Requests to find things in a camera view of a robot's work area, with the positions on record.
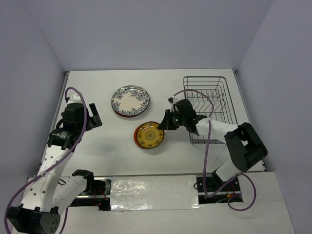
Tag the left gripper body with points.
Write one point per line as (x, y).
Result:
(92, 122)

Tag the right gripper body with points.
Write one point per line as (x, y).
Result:
(175, 120)

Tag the amber brown plate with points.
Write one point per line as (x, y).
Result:
(149, 136)

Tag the white blue floral plate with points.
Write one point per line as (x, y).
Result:
(130, 96)

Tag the orange plate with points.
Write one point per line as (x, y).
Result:
(135, 138)

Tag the red plate with teal flower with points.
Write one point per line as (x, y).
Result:
(129, 117)

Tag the dark teal blossom plate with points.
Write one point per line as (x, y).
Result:
(131, 112)

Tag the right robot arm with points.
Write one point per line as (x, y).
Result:
(243, 143)

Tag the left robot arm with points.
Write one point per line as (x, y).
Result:
(40, 210)

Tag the silver foil cover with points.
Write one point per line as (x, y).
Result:
(150, 193)

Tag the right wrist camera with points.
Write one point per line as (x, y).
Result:
(173, 101)

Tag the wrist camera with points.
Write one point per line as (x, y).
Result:
(173, 101)
(73, 98)

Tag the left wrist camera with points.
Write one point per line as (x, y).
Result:
(73, 98)

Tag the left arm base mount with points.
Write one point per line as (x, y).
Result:
(98, 196)

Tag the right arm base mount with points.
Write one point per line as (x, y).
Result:
(231, 188)

